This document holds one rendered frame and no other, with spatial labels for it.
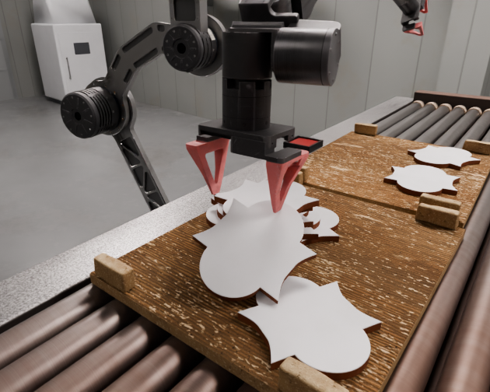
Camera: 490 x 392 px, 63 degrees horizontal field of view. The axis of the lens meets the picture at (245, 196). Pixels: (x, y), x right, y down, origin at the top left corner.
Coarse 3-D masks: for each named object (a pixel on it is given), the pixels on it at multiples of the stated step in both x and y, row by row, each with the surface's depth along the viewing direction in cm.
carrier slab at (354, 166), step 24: (336, 144) 99; (360, 144) 99; (384, 144) 99; (408, 144) 99; (432, 144) 99; (312, 168) 83; (336, 168) 83; (360, 168) 83; (384, 168) 83; (480, 168) 83; (336, 192) 73; (360, 192) 72; (384, 192) 72
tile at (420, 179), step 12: (396, 168) 80; (408, 168) 80; (420, 168) 80; (432, 168) 80; (384, 180) 76; (396, 180) 75; (408, 180) 74; (420, 180) 74; (432, 180) 74; (444, 180) 74; (456, 180) 76; (408, 192) 71; (420, 192) 70; (432, 192) 70; (444, 192) 71; (456, 192) 70
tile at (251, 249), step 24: (240, 216) 49; (264, 216) 49; (288, 216) 49; (216, 240) 46; (240, 240) 47; (264, 240) 47; (288, 240) 47; (216, 264) 45; (240, 264) 45; (264, 264) 45; (288, 264) 45; (216, 288) 43; (240, 288) 43; (264, 288) 43
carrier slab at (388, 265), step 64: (320, 192) 72; (128, 256) 53; (192, 256) 53; (320, 256) 53; (384, 256) 53; (448, 256) 53; (192, 320) 42; (384, 320) 42; (256, 384) 36; (384, 384) 36
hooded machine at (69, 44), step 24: (48, 0) 534; (72, 0) 555; (48, 24) 540; (72, 24) 549; (96, 24) 572; (48, 48) 561; (72, 48) 557; (96, 48) 582; (48, 72) 586; (72, 72) 567; (96, 72) 592; (48, 96) 616
